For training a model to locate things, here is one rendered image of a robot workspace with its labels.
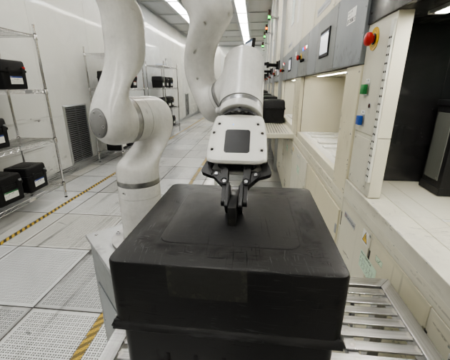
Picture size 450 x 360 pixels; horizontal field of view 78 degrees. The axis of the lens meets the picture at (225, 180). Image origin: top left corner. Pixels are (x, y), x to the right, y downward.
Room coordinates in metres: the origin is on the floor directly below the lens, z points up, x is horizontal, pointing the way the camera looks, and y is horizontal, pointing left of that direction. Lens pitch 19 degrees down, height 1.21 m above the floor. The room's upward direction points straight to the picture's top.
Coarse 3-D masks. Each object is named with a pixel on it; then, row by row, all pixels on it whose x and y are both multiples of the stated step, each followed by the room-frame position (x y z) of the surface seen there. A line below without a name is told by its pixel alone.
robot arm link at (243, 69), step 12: (240, 48) 0.60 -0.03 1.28; (252, 48) 0.60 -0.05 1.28; (228, 60) 0.60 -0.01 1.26; (240, 60) 0.58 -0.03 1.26; (252, 60) 0.58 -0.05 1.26; (228, 72) 0.57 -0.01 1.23; (240, 72) 0.55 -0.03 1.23; (252, 72) 0.56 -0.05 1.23; (216, 84) 0.59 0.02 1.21; (228, 84) 0.55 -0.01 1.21; (240, 84) 0.53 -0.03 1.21; (252, 84) 0.54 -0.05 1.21; (216, 96) 0.58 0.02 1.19
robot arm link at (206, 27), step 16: (192, 0) 0.60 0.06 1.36; (208, 0) 0.59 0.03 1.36; (224, 0) 0.60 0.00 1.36; (192, 16) 0.60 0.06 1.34; (208, 16) 0.59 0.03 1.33; (224, 16) 0.60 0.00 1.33; (192, 32) 0.61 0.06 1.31; (208, 32) 0.61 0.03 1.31; (192, 48) 0.62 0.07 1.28; (208, 48) 0.63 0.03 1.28; (192, 64) 0.62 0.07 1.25; (208, 64) 0.65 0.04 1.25; (192, 80) 0.62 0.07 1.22; (208, 80) 0.64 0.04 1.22; (208, 96) 0.60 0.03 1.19; (208, 112) 0.60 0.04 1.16
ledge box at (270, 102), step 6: (264, 102) 3.32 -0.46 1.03; (270, 102) 3.31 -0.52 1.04; (276, 102) 3.30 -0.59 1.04; (282, 102) 3.29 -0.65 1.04; (264, 108) 3.31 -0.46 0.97; (270, 108) 3.30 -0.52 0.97; (276, 108) 3.29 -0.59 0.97; (282, 108) 3.28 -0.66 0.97; (264, 114) 3.32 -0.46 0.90; (270, 114) 3.31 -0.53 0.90; (276, 114) 3.30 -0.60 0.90; (282, 114) 3.29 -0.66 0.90; (264, 120) 3.33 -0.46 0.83; (270, 120) 3.32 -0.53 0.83; (276, 120) 3.30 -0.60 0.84; (282, 120) 3.30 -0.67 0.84
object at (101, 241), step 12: (108, 228) 0.83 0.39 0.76; (120, 228) 0.83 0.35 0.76; (96, 240) 0.76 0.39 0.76; (108, 240) 0.76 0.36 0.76; (96, 252) 0.69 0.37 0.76; (108, 252) 0.69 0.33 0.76; (96, 264) 0.75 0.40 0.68; (108, 264) 0.63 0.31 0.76; (96, 276) 0.77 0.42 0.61; (108, 276) 0.66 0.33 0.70; (108, 288) 0.67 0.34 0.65; (108, 300) 0.68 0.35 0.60; (108, 312) 0.70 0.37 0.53; (108, 324) 0.72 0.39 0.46; (108, 336) 0.75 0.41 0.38
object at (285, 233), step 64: (192, 192) 0.51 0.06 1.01; (256, 192) 0.51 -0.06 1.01; (128, 256) 0.29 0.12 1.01; (192, 256) 0.29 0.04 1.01; (256, 256) 0.29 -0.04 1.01; (320, 256) 0.29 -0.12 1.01; (128, 320) 0.28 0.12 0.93; (192, 320) 0.27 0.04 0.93; (256, 320) 0.26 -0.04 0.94; (320, 320) 0.26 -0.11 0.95
